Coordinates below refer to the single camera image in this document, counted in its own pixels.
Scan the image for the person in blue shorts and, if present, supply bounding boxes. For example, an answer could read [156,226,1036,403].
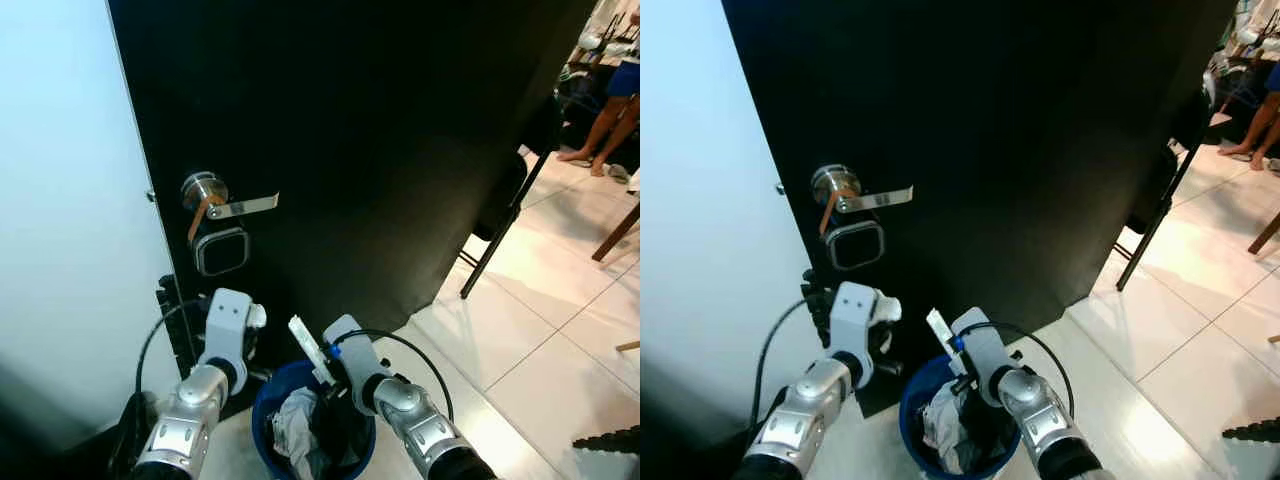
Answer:
[557,58,641,179]
[1218,62,1280,171]

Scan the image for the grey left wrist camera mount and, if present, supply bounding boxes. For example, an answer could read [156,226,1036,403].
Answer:
[200,288,269,371]
[832,281,901,363]

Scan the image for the black square electronic lock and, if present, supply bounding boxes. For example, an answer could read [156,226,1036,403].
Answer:
[192,225,251,278]
[826,218,886,271]

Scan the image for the black door latch fitting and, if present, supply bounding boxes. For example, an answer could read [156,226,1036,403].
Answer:
[154,275,201,379]
[800,268,836,346]

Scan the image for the blue round trash bin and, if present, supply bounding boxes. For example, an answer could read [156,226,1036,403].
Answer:
[252,360,379,480]
[898,352,1023,480]

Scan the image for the grey crumpled cloth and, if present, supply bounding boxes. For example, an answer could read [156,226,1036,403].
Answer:
[920,380,976,474]
[270,388,333,479]

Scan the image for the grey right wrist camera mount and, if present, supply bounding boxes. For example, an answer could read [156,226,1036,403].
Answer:
[322,315,386,411]
[950,307,1013,401]

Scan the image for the black metal stand leg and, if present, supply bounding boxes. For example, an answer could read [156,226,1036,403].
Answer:
[460,150,556,299]
[1117,145,1201,292]

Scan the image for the silver lever door handle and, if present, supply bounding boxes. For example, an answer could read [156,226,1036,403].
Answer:
[811,164,914,214]
[181,171,280,221]

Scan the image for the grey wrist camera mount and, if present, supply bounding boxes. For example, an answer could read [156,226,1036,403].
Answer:
[322,315,386,411]
[950,307,1013,401]
[832,281,901,363]
[200,288,269,371]

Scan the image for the black hanging bag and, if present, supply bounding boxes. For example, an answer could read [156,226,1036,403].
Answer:
[1125,88,1213,234]

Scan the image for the black ridged strip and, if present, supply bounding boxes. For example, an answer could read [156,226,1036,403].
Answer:
[572,427,641,453]
[1222,418,1280,443]

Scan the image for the brown strap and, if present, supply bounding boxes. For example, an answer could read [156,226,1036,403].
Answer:
[818,188,859,237]
[187,195,226,244]

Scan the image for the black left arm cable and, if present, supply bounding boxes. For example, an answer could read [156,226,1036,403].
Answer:
[755,297,836,401]
[135,298,206,401]

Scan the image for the black door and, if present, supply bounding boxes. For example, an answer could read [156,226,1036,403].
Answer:
[722,0,1241,416]
[108,0,598,401]

